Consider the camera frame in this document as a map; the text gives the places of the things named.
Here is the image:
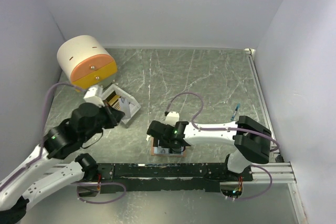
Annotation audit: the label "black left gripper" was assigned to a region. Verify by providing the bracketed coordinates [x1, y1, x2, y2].
[81, 99, 125, 142]

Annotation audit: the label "pink blue card holder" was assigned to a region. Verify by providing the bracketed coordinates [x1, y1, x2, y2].
[150, 138, 186, 157]

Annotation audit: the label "white crest credit card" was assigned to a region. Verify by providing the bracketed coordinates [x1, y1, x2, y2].
[119, 97, 131, 120]

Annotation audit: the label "white silver credit card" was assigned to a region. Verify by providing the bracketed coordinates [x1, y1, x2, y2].
[153, 146, 170, 155]

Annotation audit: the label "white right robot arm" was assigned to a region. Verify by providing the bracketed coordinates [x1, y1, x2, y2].
[147, 116, 272, 181]

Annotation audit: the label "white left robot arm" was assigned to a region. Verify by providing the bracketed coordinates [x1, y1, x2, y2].
[1, 102, 124, 223]

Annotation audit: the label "yellow credit card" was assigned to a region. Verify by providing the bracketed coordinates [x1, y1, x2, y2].
[106, 93, 121, 111]

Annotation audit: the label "white card tray box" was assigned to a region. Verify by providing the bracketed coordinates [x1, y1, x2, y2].
[102, 84, 141, 127]

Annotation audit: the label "cream drawer cabinet orange fronts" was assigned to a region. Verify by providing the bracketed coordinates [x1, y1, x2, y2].
[57, 35, 118, 89]

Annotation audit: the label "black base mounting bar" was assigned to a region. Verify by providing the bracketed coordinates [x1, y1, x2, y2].
[81, 163, 253, 194]

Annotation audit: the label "blue pen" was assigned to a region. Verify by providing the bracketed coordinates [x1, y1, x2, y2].
[230, 103, 240, 121]

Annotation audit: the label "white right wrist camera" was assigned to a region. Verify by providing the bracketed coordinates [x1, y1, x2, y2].
[164, 111, 180, 126]

